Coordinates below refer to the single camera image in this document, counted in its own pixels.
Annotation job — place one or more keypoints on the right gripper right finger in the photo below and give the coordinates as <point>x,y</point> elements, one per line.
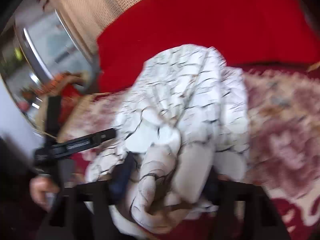
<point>244,211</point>

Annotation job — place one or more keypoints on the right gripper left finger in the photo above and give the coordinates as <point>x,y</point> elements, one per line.
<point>82,211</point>

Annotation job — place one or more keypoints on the white black patterned coat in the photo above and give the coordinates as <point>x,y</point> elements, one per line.
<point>185,114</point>

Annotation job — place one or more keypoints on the person's left hand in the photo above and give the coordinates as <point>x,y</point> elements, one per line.
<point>39,187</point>

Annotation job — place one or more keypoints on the beige coat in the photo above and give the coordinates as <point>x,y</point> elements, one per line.
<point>46,119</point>

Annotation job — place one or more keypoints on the red gift box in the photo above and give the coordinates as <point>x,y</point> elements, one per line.
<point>70,97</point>

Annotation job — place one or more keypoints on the wooden display shelf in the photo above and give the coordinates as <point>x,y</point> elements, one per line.
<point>18,76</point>

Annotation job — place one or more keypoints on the orange black folded garment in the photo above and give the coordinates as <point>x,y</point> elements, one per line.
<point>52,84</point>

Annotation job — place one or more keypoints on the floral plush seat blanket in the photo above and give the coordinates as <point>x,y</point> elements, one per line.
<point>283,157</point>

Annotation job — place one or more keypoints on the beige dotted curtain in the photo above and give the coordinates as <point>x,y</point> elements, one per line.
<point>87,19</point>

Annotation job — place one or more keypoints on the red sofa back cover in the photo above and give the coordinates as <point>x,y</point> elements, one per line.
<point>243,31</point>

